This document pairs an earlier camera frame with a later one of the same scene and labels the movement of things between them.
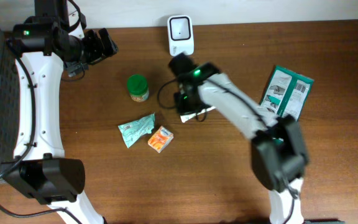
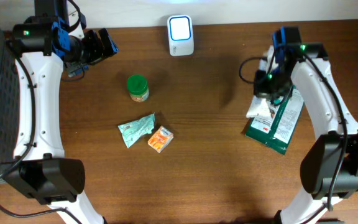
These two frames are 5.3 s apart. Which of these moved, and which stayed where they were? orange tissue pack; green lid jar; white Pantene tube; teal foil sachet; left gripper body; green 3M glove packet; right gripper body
Moved: right gripper body; green 3M glove packet; white Pantene tube
Stayed: left gripper body; teal foil sachet; green lid jar; orange tissue pack
